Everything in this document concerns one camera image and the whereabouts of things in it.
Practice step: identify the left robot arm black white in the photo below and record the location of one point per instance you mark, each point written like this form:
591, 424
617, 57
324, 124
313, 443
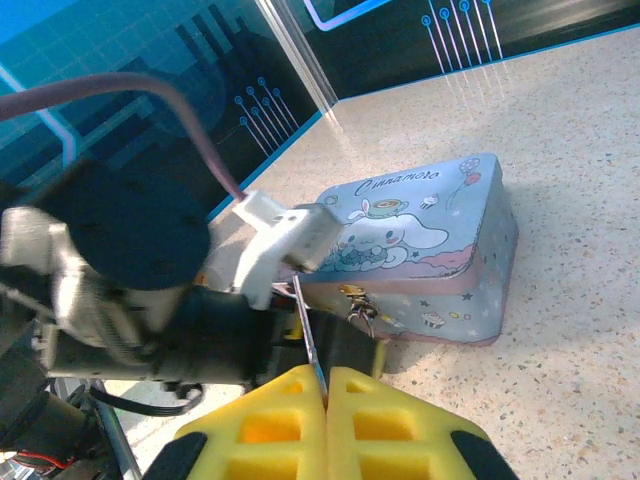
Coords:
20, 395

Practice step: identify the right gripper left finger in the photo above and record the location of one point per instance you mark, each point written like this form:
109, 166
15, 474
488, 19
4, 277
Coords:
280, 450

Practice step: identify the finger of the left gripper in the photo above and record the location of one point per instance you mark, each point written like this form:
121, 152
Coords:
345, 350

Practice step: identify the aluminium frame post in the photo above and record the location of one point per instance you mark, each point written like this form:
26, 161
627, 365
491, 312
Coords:
300, 55

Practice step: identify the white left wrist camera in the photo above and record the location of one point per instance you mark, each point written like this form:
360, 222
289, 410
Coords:
280, 235

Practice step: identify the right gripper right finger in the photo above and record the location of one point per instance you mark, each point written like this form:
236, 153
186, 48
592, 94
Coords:
390, 450

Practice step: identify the blue cartoon tin box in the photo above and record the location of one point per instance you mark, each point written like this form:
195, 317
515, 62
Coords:
425, 240

